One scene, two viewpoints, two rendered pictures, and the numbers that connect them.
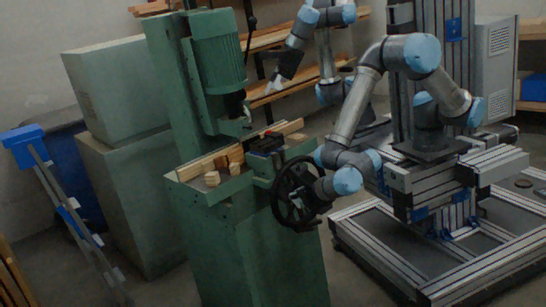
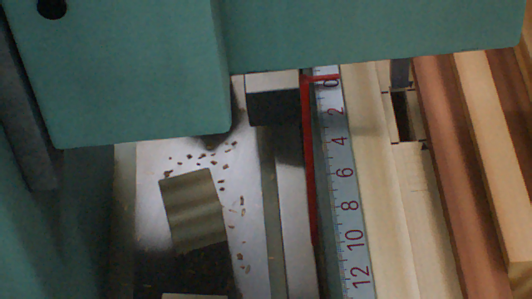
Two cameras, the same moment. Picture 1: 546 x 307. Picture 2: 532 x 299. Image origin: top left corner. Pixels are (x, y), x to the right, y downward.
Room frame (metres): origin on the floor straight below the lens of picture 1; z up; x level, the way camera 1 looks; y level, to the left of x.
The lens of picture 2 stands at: (1.54, 0.45, 1.33)
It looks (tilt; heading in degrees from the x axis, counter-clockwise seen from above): 49 degrees down; 308
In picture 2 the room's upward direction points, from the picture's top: 7 degrees counter-clockwise
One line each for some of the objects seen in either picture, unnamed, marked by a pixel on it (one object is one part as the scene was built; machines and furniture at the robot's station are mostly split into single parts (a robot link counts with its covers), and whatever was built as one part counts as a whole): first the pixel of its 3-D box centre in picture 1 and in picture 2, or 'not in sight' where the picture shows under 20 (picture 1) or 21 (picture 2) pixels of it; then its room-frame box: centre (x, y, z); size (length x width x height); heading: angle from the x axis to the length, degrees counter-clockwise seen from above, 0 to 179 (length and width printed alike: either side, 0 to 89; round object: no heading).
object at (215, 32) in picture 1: (218, 51); not in sight; (1.70, 0.11, 1.35); 0.18 x 0.18 x 0.31
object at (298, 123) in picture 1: (257, 143); (376, 15); (1.75, 0.04, 0.92); 0.58 x 0.02 x 0.04; 126
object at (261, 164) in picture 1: (270, 160); not in sight; (1.54, 0.00, 0.92); 0.15 x 0.13 x 0.09; 126
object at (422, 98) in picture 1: (430, 107); not in sight; (1.59, -0.67, 0.98); 0.13 x 0.12 x 0.14; 35
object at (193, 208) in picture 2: not in sight; (192, 210); (1.82, 0.16, 0.82); 0.03 x 0.03 x 0.04; 48
